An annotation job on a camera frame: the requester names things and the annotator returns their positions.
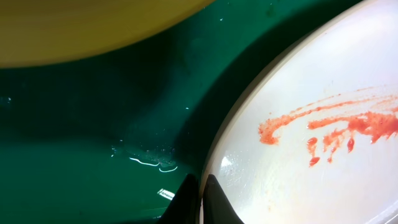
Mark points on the white plate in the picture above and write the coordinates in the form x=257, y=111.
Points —
x=313, y=139

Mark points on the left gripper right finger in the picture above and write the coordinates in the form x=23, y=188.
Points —
x=216, y=206

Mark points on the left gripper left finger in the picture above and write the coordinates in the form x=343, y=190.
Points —
x=184, y=205

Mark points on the teal plastic tray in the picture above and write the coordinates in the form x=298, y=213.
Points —
x=110, y=138

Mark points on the yellow plate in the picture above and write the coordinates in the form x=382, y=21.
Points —
x=42, y=32

